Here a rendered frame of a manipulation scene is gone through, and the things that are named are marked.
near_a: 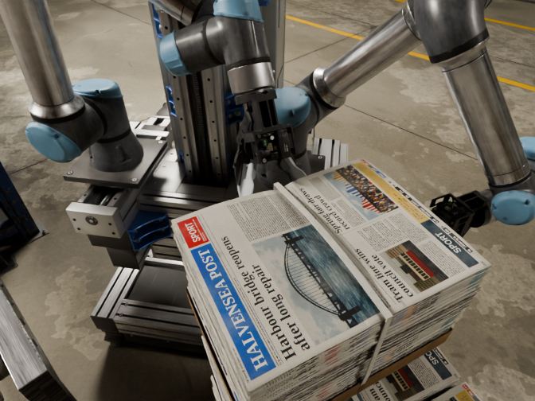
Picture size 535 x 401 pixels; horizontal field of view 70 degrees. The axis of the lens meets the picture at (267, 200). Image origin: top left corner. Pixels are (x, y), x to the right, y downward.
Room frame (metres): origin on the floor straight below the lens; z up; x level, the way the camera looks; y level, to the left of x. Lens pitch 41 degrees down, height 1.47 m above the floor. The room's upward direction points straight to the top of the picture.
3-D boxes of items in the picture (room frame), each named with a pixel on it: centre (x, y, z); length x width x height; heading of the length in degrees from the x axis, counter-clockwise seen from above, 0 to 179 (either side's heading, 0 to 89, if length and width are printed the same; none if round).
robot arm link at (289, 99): (0.86, -0.05, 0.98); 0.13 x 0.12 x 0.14; 147
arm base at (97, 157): (0.94, 0.44, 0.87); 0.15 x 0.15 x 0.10
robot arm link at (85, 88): (0.93, 0.45, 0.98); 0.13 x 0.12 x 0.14; 161
